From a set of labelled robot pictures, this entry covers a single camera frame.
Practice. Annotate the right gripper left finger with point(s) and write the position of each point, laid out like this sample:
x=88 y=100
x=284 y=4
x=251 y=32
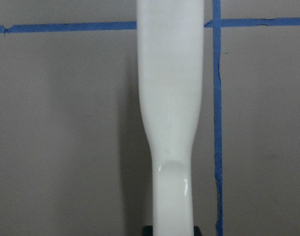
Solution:
x=147 y=230

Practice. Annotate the beige hand brush black bristles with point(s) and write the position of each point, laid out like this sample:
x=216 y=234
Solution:
x=170 y=41

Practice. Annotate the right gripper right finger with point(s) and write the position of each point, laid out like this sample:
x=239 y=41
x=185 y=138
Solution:
x=197 y=231

